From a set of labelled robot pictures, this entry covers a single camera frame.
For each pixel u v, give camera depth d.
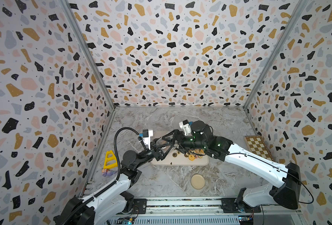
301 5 0.71
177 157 0.92
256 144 0.97
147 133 0.62
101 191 0.47
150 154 0.63
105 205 0.47
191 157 0.91
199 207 0.75
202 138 0.53
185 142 0.60
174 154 0.92
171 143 0.59
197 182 0.82
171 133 0.61
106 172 0.82
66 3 0.69
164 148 0.62
